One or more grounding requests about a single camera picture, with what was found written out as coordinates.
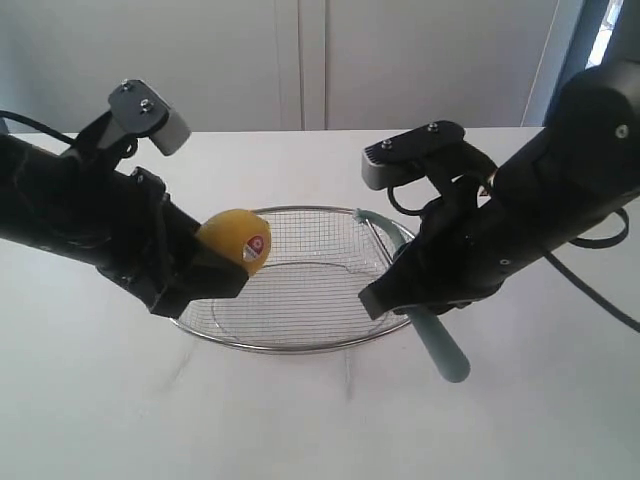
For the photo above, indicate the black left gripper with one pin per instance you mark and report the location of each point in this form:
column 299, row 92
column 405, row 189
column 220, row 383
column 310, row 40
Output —
column 152, row 249

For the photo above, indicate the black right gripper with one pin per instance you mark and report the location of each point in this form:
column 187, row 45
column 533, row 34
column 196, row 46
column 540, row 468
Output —
column 461, row 255

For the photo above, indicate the yellow lemon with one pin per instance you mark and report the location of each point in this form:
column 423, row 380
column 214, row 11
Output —
column 240, row 235

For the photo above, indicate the teal handled peeler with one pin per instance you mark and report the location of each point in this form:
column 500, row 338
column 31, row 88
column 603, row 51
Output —
column 450, row 361

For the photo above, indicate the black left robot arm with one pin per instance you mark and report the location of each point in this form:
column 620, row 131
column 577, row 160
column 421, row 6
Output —
column 57, row 203

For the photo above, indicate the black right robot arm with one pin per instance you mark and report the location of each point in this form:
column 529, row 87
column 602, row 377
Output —
column 582, row 166

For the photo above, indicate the white cabinet doors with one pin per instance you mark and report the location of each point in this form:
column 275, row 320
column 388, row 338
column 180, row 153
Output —
column 289, row 65

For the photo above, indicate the oval wire mesh basket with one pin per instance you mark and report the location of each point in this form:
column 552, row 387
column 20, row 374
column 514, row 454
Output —
column 305, row 297

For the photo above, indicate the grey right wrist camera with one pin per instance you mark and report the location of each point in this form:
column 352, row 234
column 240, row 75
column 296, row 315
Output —
column 384, row 165

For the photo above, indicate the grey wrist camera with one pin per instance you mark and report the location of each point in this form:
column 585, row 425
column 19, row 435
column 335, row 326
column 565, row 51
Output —
column 384, row 165
column 140, row 111

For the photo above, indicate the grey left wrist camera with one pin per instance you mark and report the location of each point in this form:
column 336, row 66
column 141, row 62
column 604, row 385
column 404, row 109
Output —
column 140, row 111

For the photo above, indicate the window frame with glass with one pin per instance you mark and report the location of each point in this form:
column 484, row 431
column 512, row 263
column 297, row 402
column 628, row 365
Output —
column 605, row 31

